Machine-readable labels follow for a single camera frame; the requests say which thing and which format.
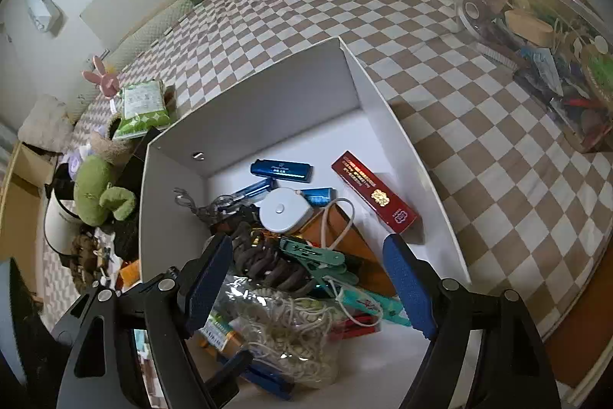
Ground purple plush toy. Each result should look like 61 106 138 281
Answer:
64 145 95 178

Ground bag of white string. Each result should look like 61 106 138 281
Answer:
225 275 346 386

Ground teal toothbrush packet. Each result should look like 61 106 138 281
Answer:
335 287 413 328

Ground white round tape measure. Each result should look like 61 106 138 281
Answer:
259 187 356 276

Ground white cardboard box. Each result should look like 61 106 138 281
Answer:
139 36 473 409

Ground green plush toy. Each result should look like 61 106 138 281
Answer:
73 154 138 227

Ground black knit gloves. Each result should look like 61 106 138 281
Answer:
112 217 143 261

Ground green orange battery pack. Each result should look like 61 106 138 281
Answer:
198 313 245 350

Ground wooden bedside shelf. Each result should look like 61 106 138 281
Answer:
0 141 58 257

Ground blue lighter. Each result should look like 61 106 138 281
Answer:
301 187 334 207
250 160 315 184

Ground blue pen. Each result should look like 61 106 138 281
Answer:
229 178 278 208

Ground brown furry headband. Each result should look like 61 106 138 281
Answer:
69 232 104 295

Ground clear plastic bin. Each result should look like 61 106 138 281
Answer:
428 0 613 154

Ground white visor cap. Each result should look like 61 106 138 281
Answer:
44 172 97 255

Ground blue plastic item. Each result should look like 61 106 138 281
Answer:
218 352 296 401

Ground black glossy box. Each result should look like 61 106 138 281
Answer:
127 128 162 194

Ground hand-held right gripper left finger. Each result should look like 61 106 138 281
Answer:
50 234 240 409

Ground green clothes pegs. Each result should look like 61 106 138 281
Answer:
280 235 360 295

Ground brown plush toy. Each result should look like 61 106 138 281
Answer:
90 112 133 166

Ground brown cardboard box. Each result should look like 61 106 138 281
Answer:
302 203 398 296

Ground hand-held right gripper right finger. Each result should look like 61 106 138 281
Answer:
382 234 561 409

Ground white fluffy pillow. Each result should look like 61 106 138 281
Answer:
18 95 73 154

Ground red gold box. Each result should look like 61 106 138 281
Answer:
331 150 423 234

